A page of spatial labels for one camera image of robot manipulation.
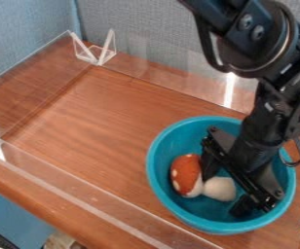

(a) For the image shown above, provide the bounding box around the clear acrylic back barrier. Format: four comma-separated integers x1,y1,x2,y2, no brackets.
105,53,257,114

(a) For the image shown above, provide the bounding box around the clear acrylic barrier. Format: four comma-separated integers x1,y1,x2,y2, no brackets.
0,138,224,249
0,30,90,136
105,53,257,114

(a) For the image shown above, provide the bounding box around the blue plastic bowl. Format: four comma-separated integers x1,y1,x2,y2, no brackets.
146,116,296,235

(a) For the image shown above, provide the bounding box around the plush mushroom brown cap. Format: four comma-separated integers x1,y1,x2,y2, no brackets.
170,153,239,202

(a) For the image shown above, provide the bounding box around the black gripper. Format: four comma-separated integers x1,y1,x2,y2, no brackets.
200,83,300,218

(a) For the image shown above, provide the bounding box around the clear acrylic corner bracket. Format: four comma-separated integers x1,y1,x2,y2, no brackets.
70,29,118,66

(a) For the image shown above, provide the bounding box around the clear acrylic left barrier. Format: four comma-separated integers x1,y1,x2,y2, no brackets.
0,30,90,136

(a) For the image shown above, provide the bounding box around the clear acrylic front barrier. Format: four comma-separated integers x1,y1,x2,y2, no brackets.
0,138,224,249

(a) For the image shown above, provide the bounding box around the black cable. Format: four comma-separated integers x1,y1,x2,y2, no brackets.
277,137,300,168

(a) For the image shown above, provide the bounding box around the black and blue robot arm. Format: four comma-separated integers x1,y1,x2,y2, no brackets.
179,0,300,217

